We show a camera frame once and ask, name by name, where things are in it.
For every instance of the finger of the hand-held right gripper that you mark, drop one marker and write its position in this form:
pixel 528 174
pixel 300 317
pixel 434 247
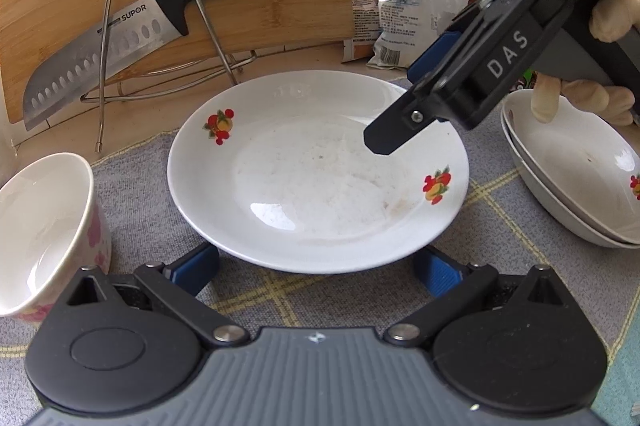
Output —
pixel 395 131
pixel 432 56

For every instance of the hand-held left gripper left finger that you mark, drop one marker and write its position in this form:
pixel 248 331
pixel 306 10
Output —
pixel 197 268

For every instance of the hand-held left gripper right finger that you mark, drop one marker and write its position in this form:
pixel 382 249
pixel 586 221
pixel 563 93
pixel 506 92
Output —
pixel 437 273

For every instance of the white plate with fruit print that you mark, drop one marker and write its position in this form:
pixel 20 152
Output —
pixel 590 176
pixel 300 186
pixel 567 212

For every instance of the white bowl with pink flowers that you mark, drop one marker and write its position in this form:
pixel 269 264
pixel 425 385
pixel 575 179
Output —
pixel 40 226

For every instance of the person's right hand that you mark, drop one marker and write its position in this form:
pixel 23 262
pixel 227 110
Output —
pixel 615 11

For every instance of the red white food packet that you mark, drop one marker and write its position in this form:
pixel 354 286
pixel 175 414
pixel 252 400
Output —
pixel 362 21

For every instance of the grey blue checked dish cloth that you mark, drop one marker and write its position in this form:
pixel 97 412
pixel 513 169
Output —
pixel 140 206

